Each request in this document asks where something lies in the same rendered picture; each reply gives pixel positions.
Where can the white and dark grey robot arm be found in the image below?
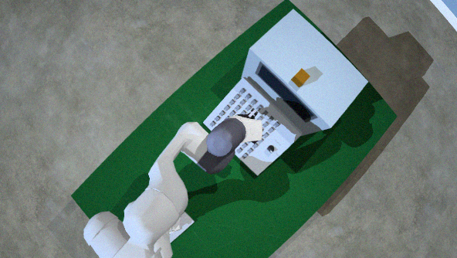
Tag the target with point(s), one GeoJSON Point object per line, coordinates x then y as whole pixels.
{"type": "Point", "coordinates": [145, 231]}

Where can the light blue keypad machine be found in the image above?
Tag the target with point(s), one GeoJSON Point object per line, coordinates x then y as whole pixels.
{"type": "Point", "coordinates": [311, 101]}

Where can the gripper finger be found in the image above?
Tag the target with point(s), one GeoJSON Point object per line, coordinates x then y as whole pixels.
{"type": "Point", "coordinates": [252, 113]}

